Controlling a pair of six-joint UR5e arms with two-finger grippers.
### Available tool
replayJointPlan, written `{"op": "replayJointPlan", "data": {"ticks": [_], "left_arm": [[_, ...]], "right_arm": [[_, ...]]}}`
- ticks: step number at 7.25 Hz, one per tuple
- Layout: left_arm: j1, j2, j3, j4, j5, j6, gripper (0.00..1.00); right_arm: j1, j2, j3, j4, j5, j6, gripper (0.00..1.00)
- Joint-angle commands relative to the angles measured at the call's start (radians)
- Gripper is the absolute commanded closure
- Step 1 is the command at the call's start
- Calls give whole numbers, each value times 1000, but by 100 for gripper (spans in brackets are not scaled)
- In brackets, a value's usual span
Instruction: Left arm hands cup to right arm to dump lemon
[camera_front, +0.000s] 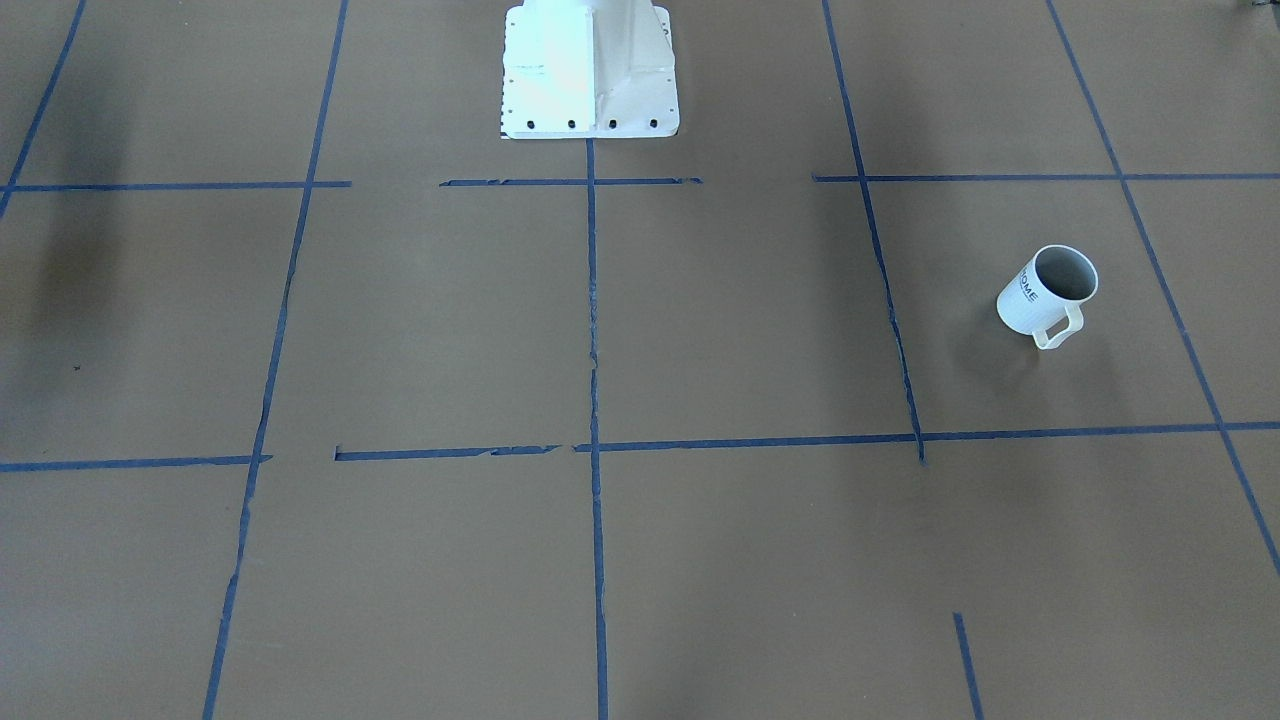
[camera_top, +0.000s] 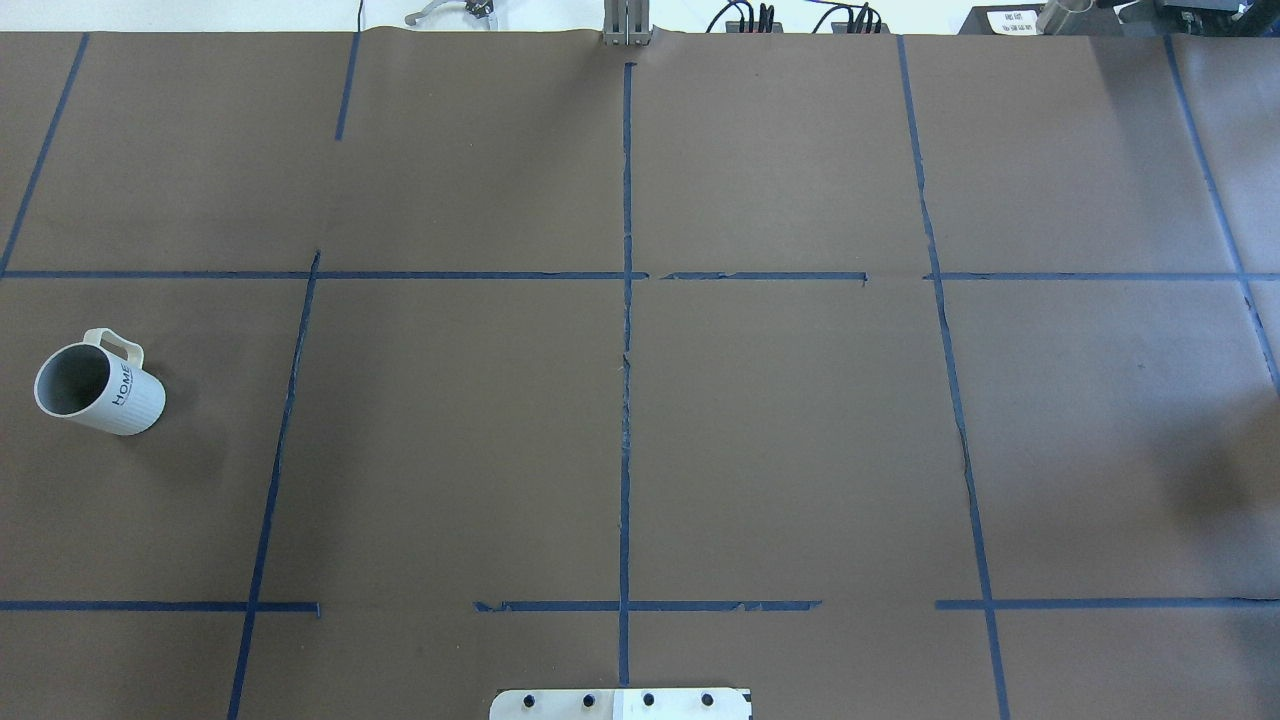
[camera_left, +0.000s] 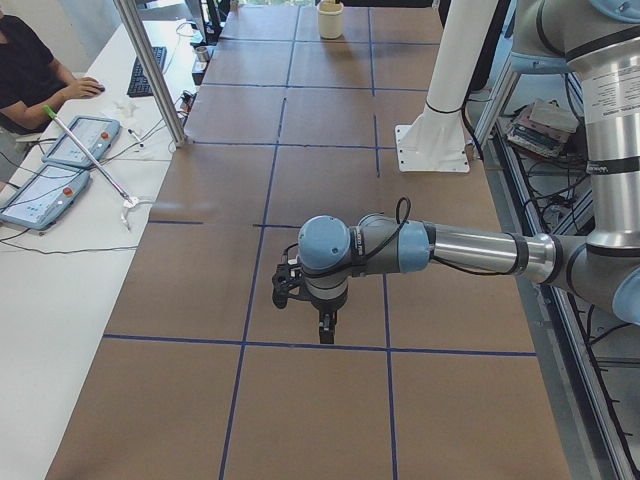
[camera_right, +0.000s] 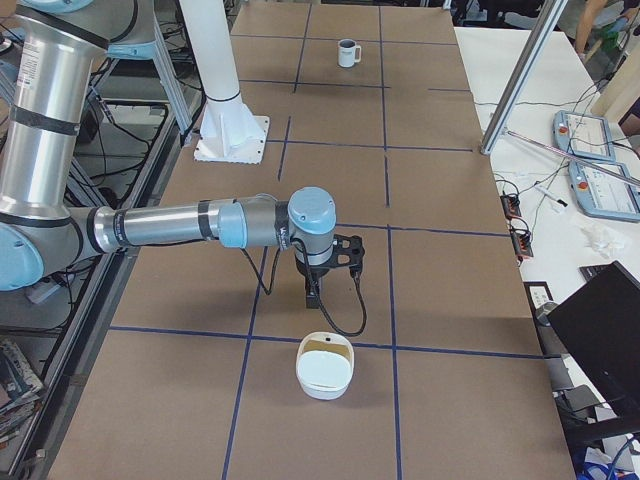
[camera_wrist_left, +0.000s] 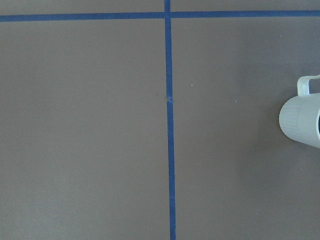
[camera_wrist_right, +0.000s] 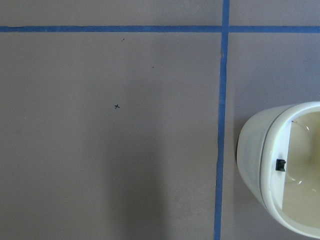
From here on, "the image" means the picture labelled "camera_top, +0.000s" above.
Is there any small metal cup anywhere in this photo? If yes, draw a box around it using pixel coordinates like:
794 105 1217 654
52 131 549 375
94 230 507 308
1036 0 1094 36

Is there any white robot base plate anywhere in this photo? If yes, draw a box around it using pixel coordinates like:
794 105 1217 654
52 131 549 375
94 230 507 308
488 687 754 719

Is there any metal grabber tool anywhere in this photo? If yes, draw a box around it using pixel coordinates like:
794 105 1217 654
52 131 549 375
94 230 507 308
403 0 498 31

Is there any brown paper table cover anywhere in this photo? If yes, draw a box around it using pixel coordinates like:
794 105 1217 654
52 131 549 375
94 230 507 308
3 28 1277 719

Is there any black power strip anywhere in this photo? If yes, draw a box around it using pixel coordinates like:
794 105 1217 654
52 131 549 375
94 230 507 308
704 1 785 35
810 1 890 35

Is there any black power strip right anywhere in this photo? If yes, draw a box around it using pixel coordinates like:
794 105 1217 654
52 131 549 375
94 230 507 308
810 1 890 35

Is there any white ribbed HOME mug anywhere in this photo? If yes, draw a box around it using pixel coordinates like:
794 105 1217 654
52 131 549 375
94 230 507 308
33 327 166 436

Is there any black box with label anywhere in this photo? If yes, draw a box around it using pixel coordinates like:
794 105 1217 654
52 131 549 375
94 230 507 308
957 3 1044 37

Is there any black power strip left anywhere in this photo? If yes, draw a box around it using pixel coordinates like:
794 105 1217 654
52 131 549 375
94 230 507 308
704 1 785 35

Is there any grey aluminium post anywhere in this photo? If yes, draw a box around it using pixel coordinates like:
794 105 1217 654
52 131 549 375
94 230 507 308
602 0 653 47

